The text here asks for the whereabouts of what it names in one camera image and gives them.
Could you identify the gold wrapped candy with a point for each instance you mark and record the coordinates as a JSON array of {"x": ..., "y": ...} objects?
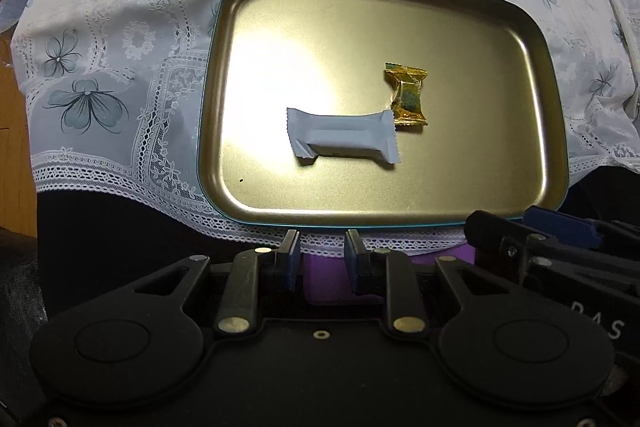
[{"x": 407, "y": 97}]

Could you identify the white floral lace tablecloth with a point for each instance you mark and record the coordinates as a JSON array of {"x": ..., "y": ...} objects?
[{"x": 125, "y": 57}]

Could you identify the gold metal tray teal rim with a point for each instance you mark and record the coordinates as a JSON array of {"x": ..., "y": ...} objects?
[{"x": 300, "y": 32}]

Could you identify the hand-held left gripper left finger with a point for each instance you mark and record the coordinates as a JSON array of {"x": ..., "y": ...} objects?
[{"x": 291, "y": 259}]

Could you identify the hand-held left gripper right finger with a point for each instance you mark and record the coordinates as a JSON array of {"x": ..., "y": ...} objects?
[{"x": 353, "y": 259}]

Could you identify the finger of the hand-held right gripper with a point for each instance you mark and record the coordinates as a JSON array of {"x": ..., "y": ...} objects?
[
  {"x": 560, "y": 224},
  {"x": 495, "y": 237}
]

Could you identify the white snack bar packet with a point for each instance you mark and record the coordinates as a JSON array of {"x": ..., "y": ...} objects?
[{"x": 345, "y": 134}]

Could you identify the person's dark clothing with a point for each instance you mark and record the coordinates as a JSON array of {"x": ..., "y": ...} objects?
[{"x": 110, "y": 237}]

